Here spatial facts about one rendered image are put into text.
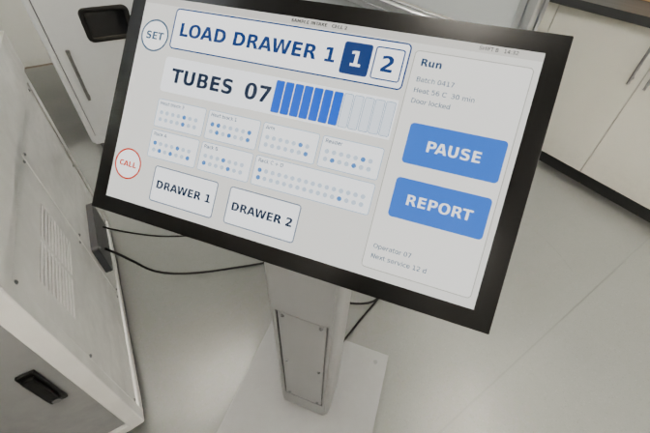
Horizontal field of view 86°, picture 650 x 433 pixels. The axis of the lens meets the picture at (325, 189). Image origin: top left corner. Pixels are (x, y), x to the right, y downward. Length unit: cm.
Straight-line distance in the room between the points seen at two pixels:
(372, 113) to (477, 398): 122
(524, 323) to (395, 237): 134
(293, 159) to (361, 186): 8
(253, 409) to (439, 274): 102
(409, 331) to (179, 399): 85
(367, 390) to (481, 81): 112
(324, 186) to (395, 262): 11
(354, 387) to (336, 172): 103
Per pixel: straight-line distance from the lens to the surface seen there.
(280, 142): 42
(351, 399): 133
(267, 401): 133
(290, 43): 44
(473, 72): 41
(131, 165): 53
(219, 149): 45
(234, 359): 143
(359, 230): 39
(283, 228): 41
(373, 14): 43
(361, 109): 40
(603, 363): 177
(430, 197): 39
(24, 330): 87
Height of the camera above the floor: 131
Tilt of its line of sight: 42 degrees down
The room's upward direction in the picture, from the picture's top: 3 degrees clockwise
